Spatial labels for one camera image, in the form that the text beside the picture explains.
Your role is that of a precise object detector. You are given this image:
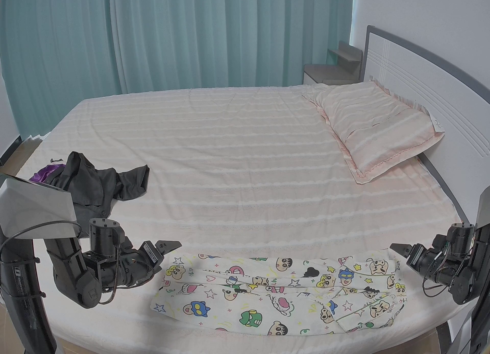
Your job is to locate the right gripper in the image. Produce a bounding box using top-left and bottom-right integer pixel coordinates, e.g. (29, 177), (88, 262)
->
(407, 245), (439, 276)

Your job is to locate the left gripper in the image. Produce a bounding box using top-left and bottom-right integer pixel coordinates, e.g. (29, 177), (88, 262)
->
(117, 242), (161, 284)

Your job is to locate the white printed pyjama top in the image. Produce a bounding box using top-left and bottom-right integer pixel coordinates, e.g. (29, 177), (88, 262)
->
(149, 252), (408, 336)

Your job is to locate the bed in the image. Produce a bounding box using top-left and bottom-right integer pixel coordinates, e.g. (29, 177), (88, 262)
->
(0, 24), (490, 349)

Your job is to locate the black shirt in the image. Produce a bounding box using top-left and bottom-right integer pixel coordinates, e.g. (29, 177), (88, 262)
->
(44, 151), (151, 227)

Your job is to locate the purple garment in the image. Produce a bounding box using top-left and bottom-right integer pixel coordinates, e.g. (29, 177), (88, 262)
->
(30, 164), (64, 184)

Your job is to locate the pink striped pillow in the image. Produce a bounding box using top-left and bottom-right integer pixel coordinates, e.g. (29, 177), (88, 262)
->
(302, 79), (445, 185)

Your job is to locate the grey white bedside table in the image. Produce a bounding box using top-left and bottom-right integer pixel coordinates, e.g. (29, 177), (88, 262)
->
(303, 41), (363, 86)

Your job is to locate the blue-green curtain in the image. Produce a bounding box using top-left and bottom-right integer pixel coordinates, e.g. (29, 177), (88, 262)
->
(108, 0), (354, 95)
(0, 0), (123, 141)

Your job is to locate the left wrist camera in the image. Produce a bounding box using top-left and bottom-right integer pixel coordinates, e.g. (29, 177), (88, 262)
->
(115, 228), (134, 250)

